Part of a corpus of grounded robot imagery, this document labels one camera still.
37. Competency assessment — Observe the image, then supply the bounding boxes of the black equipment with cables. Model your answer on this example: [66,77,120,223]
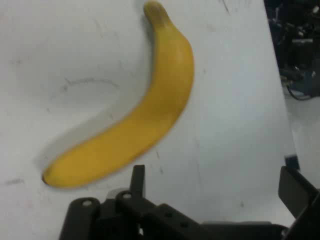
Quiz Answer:
[263,0,320,101]

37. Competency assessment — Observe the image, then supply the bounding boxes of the yellow banana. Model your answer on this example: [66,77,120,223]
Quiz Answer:
[41,0,196,190]

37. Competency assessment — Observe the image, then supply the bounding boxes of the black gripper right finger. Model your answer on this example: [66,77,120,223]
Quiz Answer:
[277,165,320,240]

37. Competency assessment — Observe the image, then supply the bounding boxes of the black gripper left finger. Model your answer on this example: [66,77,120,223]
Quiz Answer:
[58,164,204,240]

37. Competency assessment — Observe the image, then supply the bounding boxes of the black tape marker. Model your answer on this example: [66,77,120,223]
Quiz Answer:
[284,154,300,171]

